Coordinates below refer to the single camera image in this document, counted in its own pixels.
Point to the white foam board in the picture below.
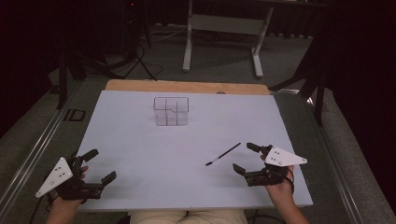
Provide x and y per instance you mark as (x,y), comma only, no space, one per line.
(174,155)

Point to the person's beige trousers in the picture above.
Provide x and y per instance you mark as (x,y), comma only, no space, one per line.
(188,217)

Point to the black tripod stand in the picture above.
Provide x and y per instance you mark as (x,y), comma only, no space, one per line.
(137,46)

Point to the person's right hand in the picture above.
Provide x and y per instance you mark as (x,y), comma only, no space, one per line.
(281,190)

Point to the black stand with angled legs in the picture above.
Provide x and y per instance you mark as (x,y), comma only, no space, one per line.
(311,74)

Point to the black floor socket frame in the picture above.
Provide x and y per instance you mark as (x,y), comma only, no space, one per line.
(74,115)

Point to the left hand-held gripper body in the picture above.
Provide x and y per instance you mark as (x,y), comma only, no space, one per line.
(56,177)

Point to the metal floor rail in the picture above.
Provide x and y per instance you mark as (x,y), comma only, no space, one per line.
(339,174)
(34,155)

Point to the person's left hand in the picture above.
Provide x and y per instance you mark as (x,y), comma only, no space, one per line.
(67,202)

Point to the thin black brush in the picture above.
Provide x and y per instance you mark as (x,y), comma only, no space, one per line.
(223,154)

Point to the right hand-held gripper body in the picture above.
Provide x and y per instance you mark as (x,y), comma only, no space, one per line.
(281,158)

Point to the clear acrylic organizer box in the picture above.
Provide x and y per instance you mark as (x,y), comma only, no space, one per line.
(171,112)

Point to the white metal table frame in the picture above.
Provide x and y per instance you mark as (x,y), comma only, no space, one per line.
(224,25)

